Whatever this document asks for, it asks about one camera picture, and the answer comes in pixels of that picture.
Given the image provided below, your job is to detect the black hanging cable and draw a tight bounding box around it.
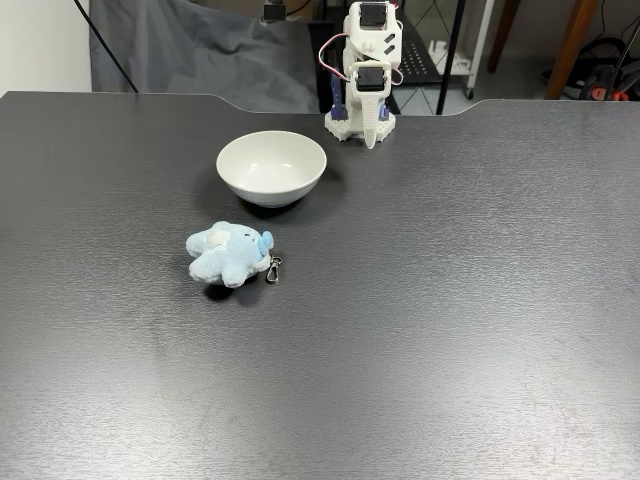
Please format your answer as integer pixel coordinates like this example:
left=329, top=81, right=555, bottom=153
left=73, top=0, right=140, bottom=94

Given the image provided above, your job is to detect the black vacuum cleaner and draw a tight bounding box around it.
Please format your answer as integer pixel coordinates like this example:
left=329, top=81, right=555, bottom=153
left=542, top=36, right=640, bottom=102

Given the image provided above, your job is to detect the white ceramic bowl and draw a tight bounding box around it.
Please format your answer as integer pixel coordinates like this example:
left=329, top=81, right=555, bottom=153
left=215, top=130, right=328, bottom=209

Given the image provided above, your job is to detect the small black box device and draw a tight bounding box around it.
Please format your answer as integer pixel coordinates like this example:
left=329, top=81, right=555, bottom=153
left=261, top=0, right=287, bottom=24

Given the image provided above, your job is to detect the red white servo cable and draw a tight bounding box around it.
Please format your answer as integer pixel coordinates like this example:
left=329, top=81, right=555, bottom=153
left=319, top=32, right=354, bottom=81

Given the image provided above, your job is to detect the white metal cart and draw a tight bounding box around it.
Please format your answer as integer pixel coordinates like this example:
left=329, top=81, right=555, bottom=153
left=428, top=0, right=497, bottom=99

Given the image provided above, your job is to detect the skyblue plush doll with clasp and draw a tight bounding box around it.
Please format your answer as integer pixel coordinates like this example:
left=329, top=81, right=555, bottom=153
left=185, top=221, right=284, bottom=289

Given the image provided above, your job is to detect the brown wooden leg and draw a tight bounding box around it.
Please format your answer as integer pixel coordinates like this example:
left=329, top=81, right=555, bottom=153
left=487, top=0, right=522, bottom=74
left=544, top=0, right=602, bottom=100

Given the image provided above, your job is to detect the black metal perforated rack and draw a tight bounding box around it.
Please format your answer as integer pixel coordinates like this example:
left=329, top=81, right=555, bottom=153
left=307, top=0, right=482, bottom=117

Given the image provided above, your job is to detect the grey fabric cloth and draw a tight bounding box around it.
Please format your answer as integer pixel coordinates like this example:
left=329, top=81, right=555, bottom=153
left=89, top=0, right=322, bottom=114

